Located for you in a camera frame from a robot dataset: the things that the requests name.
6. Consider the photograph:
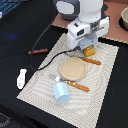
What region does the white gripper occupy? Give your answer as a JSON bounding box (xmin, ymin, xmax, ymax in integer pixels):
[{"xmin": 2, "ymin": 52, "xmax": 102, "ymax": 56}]
[{"xmin": 67, "ymin": 17, "xmax": 109, "ymax": 50}]

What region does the brown toy sausage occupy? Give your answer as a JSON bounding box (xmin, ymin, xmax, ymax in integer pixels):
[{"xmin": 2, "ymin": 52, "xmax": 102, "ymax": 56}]
[{"xmin": 28, "ymin": 48, "xmax": 48, "ymax": 55}]

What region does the yellow toy bread loaf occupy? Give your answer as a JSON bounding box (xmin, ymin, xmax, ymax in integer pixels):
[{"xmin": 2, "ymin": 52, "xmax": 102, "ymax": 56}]
[{"xmin": 84, "ymin": 46, "xmax": 95, "ymax": 57}]

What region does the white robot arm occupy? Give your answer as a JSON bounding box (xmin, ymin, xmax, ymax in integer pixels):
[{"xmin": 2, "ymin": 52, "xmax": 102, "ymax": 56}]
[{"xmin": 53, "ymin": 0, "xmax": 109, "ymax": 50}]

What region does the beige round plate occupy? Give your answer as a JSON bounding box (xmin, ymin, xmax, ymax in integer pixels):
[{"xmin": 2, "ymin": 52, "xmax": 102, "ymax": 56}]
[{"xmin": 59, "ymin": 57, "xmax": 87, "ymax": 81}]

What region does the beige bowl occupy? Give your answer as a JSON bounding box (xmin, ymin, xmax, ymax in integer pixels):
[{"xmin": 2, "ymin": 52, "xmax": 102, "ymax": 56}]
[{"xmin": 121, "ymin": 7, "xmax": 128, "ymax": 30}]

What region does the light blue cup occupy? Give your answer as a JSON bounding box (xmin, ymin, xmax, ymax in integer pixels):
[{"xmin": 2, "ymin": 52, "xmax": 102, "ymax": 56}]
[{"xmin": 53, "ymin": 83, "xmax": 70, "ymax": 104}]

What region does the beige woven placemat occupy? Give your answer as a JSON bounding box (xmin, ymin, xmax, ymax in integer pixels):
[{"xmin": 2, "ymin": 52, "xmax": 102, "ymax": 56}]
[{"xmin": 17, "ymin": 34, "xmax": 118, "ymax": 128}]

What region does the wooden handled knife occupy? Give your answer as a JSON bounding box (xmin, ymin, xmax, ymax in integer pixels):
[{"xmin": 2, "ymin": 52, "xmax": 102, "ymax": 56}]
[{"xmin": 78, "ymin": 57, "xmax": 101, "ymax": 65}]

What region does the black cable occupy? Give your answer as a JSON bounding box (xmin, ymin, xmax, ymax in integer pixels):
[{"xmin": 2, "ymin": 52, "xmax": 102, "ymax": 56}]
[{"xmin": 28, "ymin": 9, "xmax": 81, "ymax": 72}]

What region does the wooden handled fork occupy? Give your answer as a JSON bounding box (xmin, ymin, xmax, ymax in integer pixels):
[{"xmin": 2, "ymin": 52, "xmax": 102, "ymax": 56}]
[{"xmin": 49, "ymin": 74, "xmax": 89, "ymax": 92}]

